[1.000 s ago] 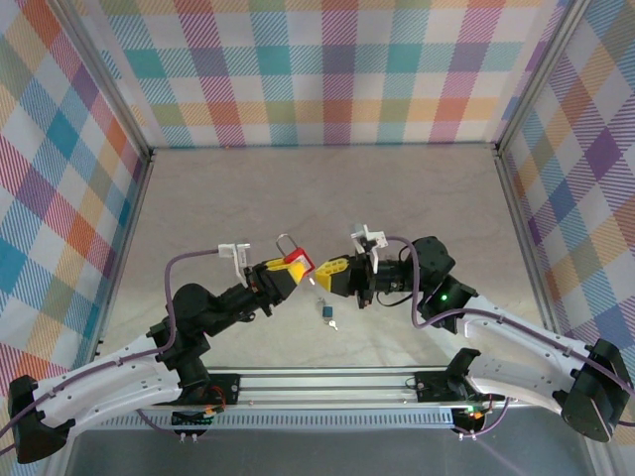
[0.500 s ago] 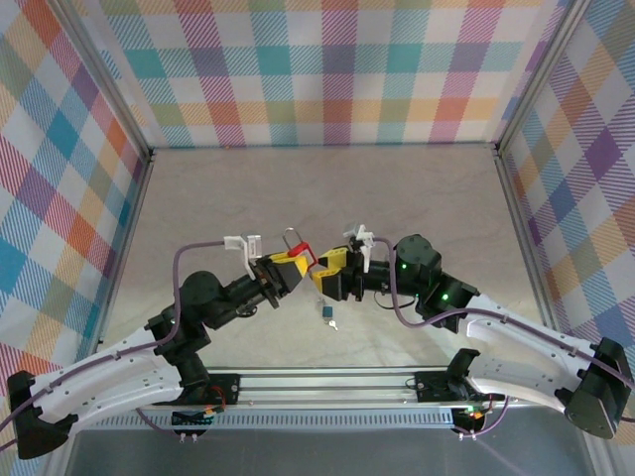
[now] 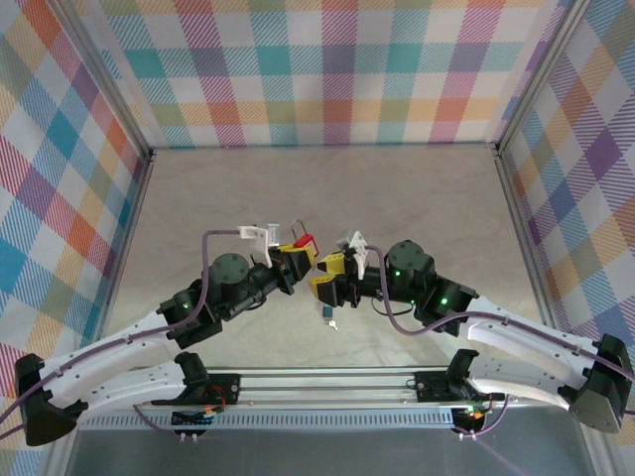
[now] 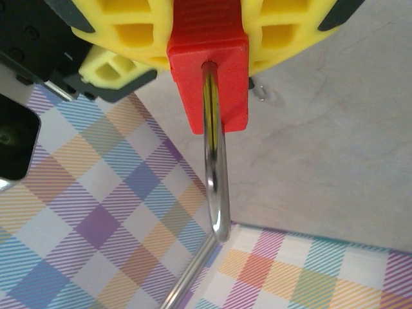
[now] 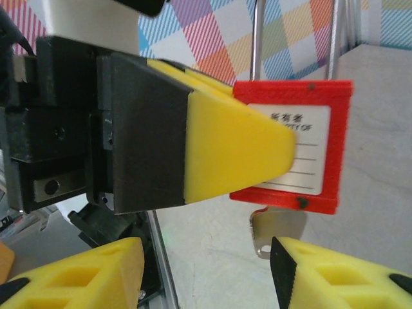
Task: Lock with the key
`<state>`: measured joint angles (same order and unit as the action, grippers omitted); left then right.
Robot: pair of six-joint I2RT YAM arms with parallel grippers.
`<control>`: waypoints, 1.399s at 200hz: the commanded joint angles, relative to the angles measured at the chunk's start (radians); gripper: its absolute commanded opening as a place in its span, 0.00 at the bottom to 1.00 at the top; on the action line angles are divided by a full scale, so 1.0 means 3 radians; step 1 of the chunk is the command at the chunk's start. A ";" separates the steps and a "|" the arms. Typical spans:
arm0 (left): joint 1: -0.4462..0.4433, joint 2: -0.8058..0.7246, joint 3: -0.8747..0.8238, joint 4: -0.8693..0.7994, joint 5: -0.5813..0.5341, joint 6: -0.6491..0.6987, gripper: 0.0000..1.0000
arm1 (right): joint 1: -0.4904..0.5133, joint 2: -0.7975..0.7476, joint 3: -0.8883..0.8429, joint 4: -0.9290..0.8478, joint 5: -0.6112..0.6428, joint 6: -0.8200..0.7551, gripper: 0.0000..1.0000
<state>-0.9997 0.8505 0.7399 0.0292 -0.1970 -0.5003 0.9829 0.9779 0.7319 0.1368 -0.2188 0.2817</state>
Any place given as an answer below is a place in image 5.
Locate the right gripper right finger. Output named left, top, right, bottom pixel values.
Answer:
left=270, top=236, right=412, bottom=309

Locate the orange plastic container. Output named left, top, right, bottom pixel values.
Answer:
left=0, top=241, right=16, bottom=281

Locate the aluminium mounting rail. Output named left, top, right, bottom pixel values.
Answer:
left=149, top=209, right=180, bottom=309

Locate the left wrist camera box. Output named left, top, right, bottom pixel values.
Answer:
left=44, top=0, right=168, bottom=56

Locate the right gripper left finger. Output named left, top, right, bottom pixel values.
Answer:
left=0, top=237, right=145, bottom=309

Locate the red padlock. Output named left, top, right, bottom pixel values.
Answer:
left=229, top=0, right=354, bottom=215

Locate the aluminium frame post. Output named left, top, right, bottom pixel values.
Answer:
left=340, top=0, right=363, bottom=52

